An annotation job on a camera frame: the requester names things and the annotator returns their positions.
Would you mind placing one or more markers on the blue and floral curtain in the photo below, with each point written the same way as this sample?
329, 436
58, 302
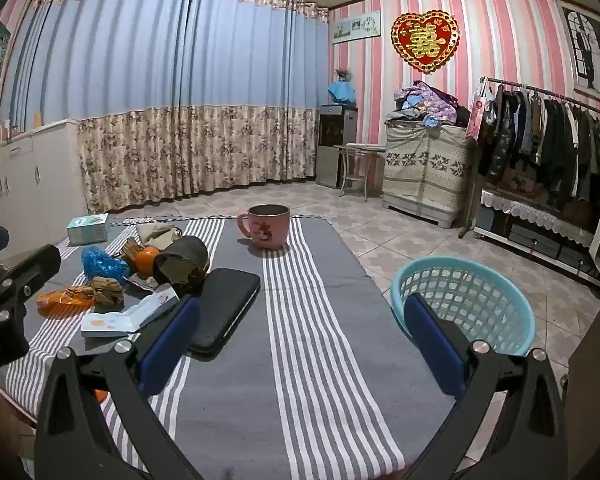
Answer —
180, 100

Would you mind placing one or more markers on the metal clothes rack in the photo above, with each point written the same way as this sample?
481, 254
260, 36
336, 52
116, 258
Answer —
530, 89

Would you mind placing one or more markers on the red heart wall decoration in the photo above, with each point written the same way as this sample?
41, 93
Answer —
425, 40

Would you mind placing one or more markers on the teal tissue box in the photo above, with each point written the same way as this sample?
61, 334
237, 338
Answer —
87, 227

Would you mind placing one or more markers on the teal plastic basket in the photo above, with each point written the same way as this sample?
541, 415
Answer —
500, 305

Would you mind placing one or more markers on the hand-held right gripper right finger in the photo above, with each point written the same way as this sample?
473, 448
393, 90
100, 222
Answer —
434, 345

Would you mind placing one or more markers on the cloth covered cabinet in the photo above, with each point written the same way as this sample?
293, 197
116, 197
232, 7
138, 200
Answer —
425, 175

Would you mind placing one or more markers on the grey striped cloth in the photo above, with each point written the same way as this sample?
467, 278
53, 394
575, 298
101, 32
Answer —
305, 340

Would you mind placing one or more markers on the white cabinet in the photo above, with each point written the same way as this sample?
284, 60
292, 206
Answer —
25, 180

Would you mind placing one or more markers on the row of hanging clothes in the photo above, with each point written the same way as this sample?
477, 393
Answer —
545, 135

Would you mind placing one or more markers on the small potted plant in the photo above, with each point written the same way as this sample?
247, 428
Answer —
343, 74

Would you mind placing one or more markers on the black wallet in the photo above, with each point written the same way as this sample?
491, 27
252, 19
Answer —
225, 310

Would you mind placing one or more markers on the pink cup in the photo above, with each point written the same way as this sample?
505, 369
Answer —
267, 227

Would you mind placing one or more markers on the blue plastic bag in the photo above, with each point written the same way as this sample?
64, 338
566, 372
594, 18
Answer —
100, 262

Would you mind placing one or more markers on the pink hanging bag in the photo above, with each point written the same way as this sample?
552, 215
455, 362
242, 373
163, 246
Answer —
475, 117

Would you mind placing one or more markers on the blue cloth cover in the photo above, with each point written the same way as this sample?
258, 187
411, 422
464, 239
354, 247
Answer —
342, 91

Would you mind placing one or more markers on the brown scrap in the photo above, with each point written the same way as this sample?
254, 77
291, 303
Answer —
130, 249
107, 292

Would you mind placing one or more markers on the orange sausage packet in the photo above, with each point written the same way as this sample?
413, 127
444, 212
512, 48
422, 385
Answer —
60, 302

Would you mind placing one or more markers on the framed wall poster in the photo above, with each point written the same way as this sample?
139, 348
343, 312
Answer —
587, 50

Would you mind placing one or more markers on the water dispenser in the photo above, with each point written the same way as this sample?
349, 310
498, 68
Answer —
336, 145

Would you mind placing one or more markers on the lace trimmed low shelf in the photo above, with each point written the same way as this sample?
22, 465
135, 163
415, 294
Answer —
535, 232

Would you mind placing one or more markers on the white and blue paper packet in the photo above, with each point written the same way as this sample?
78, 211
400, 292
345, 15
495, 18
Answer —
125, 317

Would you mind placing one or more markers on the pile of clothes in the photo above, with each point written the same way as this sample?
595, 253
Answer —
425, 105

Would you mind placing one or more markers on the small wall picture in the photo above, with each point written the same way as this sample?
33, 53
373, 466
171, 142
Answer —
356, 26

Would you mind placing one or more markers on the woven beige cloth pouch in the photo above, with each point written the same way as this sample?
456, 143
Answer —
180, 265

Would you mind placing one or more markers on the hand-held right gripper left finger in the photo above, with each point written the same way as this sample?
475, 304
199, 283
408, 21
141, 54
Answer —
171, 345

